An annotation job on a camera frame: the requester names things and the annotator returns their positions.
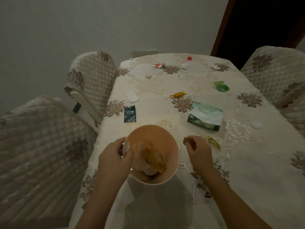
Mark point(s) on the person's left hand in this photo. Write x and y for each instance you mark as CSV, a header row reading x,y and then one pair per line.
x,y
110,162

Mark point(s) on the small crumpled white tissue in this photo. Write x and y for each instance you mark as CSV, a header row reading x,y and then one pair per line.
x,y
148,76

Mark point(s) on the person's right thumb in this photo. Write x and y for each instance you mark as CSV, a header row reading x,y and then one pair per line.
x,y
190,146

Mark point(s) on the person's left thumb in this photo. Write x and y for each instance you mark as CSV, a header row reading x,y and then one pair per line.
x,y
130,158

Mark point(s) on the green tissue pack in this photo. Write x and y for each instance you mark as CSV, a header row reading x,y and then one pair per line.
x,y
206,115

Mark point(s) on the quilted floral covered chair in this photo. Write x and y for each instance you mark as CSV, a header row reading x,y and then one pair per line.
x,y
274,71
295,119
95,78
35,152

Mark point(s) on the person's left forearm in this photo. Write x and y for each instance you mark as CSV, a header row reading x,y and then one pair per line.
x,y
100,202

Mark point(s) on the brown wooden door frame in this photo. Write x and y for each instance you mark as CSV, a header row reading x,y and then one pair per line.
x,y
222,26

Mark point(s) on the white flat packet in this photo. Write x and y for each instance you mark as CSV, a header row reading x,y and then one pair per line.
x,y
131,96

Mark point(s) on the yellow clear wrapper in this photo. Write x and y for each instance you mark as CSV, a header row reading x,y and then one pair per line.
x,y
213,142

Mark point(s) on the gold wrapped candy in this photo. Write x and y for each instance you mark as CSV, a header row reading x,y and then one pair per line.
x,y
178,94

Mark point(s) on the person's right forearm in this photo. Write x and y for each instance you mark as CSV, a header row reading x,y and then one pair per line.
x,y
228,200

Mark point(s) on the green plastic wrapper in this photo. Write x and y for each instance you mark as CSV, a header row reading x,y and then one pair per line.
x,y
222,86

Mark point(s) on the person's right hand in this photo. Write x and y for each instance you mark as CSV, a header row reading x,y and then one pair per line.
x,y
202,157

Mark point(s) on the cream floral embroidered tablecloth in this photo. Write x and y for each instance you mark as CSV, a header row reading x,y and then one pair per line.
x,y
250,169

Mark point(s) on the small white red wrapper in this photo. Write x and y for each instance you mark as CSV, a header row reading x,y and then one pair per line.
x,y
126,146

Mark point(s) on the yellow-brown food piece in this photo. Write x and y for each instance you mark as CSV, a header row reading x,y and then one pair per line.
x,y
153,156

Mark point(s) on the white round lid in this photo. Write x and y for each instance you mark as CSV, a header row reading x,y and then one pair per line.
x,y
256,124

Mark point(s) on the dark green sachet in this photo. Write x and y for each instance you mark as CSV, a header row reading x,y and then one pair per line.
x,y
130,113

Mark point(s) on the peach round bowl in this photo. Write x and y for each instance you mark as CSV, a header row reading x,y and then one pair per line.
x,y
154,133

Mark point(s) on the white paper scrap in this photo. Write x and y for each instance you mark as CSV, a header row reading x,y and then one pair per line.
x,y
215,66
185,66

